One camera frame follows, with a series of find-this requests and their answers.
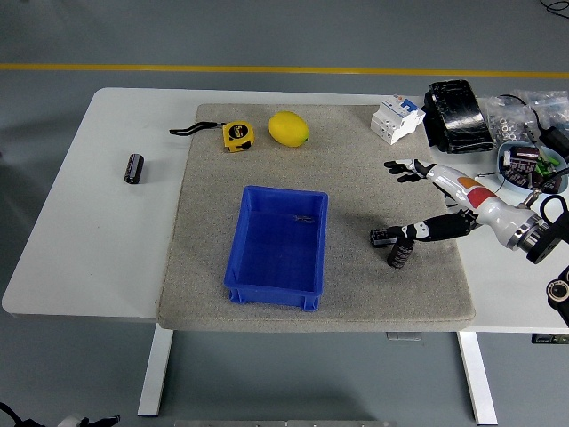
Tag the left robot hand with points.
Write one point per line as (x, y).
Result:
(73, 421)

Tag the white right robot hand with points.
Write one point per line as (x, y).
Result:
(471, 193)

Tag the black cylindrical battery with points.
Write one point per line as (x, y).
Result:
(524, 154)
(400, 254)
(133, 168)
(551, 182)
(377, 236)
(519, 172)

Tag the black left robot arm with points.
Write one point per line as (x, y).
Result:
(11, 413)

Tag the blue plastic box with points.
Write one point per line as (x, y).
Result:
(275, 258)

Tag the light blue bowl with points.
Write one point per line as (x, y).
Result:
(502, 153)

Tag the small green connectors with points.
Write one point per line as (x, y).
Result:
(544, 166)

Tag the black pouch in plastic wrap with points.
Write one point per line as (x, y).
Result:
(460, 115)

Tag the clear bag of metal washers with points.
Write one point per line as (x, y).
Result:
(500, 118)

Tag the white table leg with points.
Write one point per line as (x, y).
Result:
(155, 373)
(476, 378)

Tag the white circuit breaker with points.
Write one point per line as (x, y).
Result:
(395, 119)

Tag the grey-brown felt mat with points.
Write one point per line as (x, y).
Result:
(355, 178)

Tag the clear plastic bag of parts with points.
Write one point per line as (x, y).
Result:
(551, 100)

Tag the table control panel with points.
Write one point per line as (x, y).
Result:
(550, 338)

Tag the yellow lemon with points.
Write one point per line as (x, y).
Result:
(288, 128)

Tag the yellow tape measure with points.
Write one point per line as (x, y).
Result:
(238, 133)

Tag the grey under-table bracket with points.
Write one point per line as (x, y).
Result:
(403, 336)

